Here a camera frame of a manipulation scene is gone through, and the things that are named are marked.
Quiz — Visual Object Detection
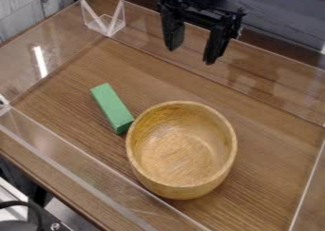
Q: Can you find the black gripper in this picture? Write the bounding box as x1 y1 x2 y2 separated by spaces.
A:
159 0 246 65

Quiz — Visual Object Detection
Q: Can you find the green rectangular block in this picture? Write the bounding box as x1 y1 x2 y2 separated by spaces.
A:
90 84 135 134

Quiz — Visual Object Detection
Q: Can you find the brown wooden bowl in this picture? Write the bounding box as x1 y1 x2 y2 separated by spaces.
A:
126 101 238 200

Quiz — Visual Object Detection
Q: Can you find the clear acrylic corner bracket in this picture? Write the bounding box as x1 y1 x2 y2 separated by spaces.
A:
80 0 126 37

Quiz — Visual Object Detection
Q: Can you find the clear acrylic tray enclosure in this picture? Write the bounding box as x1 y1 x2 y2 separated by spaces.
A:
0 0 325 231

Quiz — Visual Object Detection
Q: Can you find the black cable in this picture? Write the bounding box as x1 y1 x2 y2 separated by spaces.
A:
0 200 44 231

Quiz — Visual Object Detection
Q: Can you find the black metal table bracket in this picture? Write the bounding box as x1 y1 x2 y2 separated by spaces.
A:
27 191 76 231

